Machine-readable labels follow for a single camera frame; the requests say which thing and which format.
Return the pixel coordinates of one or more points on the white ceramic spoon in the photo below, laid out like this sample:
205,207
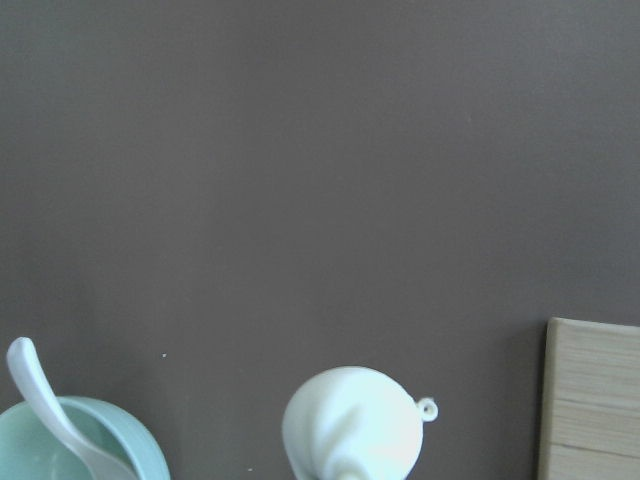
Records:
31,381

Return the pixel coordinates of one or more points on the wooden cutting board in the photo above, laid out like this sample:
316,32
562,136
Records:
590,401

